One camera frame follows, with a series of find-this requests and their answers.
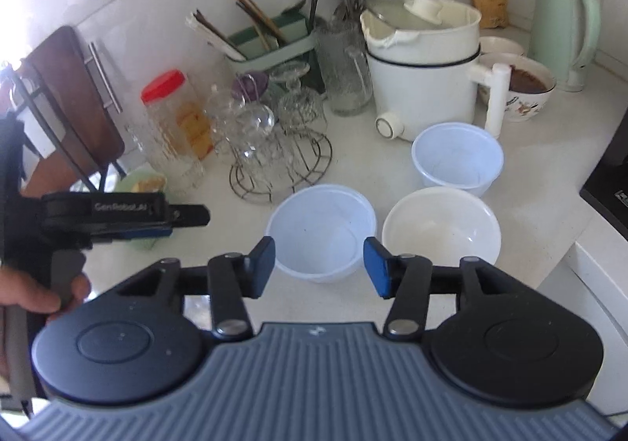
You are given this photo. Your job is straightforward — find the pale green electric kettle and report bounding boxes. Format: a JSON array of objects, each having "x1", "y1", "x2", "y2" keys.
[{"x1": 527, "y1": 0, "x2": 602, "y2": 93}]

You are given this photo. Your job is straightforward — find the white ceramic bowl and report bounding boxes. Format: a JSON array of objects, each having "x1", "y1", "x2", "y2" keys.
[{"x1": 382, "y1": 186, "x2": 502, "y2": 275}]

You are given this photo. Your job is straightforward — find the wooden cutting board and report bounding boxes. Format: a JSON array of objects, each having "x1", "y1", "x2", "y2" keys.
[{"x1": 22, "y1": 26, "x2": 126, "y2": 197}]

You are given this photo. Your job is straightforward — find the cluster of clear cut glasses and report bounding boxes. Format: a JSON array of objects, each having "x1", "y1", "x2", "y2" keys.
[{"x1": 208, "y1": 61, "x2": 327, "y2": 177}]

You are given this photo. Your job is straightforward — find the black dish rack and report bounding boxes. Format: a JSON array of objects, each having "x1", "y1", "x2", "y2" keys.
[{"x1": 0, "y1": 61, "x2": 126, "y2": 194}]

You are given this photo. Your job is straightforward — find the white electric cooking pot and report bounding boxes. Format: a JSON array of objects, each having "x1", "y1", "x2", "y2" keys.
[{"x1": 360, "y1": 0, "x2": 513, "y2": 142}]

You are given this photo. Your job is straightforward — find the green chopstick holder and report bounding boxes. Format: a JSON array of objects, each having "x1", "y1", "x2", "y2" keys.
[{"x1": 225, "y1": 12, "x2": 317, "y2": 96}]

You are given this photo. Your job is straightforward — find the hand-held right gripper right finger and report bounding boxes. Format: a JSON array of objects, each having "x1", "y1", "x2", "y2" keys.
[{"x1": 363, "y1": 236, "x2": 513, "y2": 341}]

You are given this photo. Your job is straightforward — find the purple glass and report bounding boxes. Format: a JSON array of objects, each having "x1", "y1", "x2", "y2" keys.
[{"x1": 230, "y1": 72, "x2": 270, "y2": 101}]

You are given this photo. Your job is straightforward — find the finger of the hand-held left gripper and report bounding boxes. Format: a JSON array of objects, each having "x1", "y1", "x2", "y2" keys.
[
  {"x1": 95, "y1": 224, "x2": 174, "y2": 246},
  {"x1": 166, "y1": 204, "x2": 211, "y2": 229}
]

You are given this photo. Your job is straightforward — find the person's left hand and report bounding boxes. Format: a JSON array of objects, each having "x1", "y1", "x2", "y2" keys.
[{"x1": 0, "y1": 268, "x2": 93, "y2": 323}]

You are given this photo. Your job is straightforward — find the black induction cooktop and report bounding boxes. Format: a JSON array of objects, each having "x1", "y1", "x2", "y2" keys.
[{"x1": 580, "y1": 120, "x2": 628, "y2": 228}]

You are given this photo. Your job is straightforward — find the wire cup rack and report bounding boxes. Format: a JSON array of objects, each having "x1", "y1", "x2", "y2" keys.
[{"x1": 229, "y1": 132, "x2": 333, "y2": 202}]

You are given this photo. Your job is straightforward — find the white cabinet front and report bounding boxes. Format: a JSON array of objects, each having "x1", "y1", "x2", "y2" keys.
[{"x1": 537, "y1": 220, "x2": 628, "y2": 422}]

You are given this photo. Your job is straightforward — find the clear glass jar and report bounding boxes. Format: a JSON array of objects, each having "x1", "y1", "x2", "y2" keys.
[{"x1": 205, "y1": 85, "x2": 243, "y2": 138}]

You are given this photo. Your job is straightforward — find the small white bowl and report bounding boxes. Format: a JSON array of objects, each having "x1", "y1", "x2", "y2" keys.
[{"x1": 478, "y1": 35, "x2": 526, "y2": 58}]

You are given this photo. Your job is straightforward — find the patterned bowl with brown food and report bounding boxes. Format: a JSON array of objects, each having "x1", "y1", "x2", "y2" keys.
[{"x1": 478, "y1": 53, "x2": 557, "y2": 123}]

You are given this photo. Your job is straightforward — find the yellow packet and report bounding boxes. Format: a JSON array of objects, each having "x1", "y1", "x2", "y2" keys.
[{"x1": 470, "y1": 0, "x2": 511, "y2": 29}]

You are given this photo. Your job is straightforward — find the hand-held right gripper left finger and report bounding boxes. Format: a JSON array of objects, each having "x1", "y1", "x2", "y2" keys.
[{"x1": 115, "y1": 236, "x2": 276, "y2": 342}]

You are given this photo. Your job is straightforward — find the bundle of chopsticks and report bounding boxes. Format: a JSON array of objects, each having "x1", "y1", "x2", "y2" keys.
[{"x1": 185, "y1": 0, "x2": 325, "y2": 62}]

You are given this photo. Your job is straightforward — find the tall textured glass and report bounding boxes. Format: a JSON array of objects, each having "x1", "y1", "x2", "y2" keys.
[{"x1": 316, "y1": 20, "x2": 374, "y2": 117}]

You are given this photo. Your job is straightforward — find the enoki mushrooms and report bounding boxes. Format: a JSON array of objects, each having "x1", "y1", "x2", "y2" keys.
[{"x1": 131, "y1": 175, "x2": 166, "y2": 193}]

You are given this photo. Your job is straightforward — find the green plastic basket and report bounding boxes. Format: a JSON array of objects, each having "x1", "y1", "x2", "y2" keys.
[{"x1": 114, "y1": 165, "x2": 172, "y2": 251}]

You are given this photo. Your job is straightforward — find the red-lidded plastic jar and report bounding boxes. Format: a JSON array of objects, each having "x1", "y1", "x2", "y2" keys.
[{"x1": 141, "y1": 69, "x2": 215, "y2": 162}]

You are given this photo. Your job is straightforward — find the translucent plastic bowl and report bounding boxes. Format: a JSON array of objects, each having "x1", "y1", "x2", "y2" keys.
[
  {"x1": 265, "y1": 184, "x2": 378, "y2": 284},
  {"x1": 411, "y1": 122, "x2": 504, "y2": 199}
]

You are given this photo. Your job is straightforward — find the glass lid with white knob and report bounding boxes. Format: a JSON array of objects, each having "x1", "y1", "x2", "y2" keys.
[{"x1": 364, "y1": 0, "x2": 445, "y2": 30}]

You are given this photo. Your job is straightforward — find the textured glass pitcher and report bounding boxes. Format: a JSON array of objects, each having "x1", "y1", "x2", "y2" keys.
[{"x1": 125, "y1": 102, "x2": 207, "y2": 193}]

